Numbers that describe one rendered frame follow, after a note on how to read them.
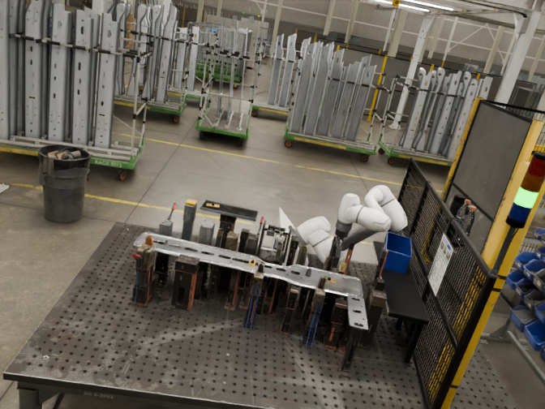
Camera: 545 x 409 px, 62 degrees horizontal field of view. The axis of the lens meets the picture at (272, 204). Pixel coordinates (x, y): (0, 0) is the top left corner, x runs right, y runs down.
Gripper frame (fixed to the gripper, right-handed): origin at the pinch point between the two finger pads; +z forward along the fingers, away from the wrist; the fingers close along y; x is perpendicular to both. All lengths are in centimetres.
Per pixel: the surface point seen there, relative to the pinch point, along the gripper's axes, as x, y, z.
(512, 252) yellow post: -65, -53, -49
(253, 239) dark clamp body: 50, 16, 6
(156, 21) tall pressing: 374, 731, -73
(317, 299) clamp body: 6.7, -24.9, 12.5
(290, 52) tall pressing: 108, 964, -54
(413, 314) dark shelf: -46, -22, 11
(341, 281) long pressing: -7.3, 0.8, 13.6
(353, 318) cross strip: -12.7, -34.0, 13.6
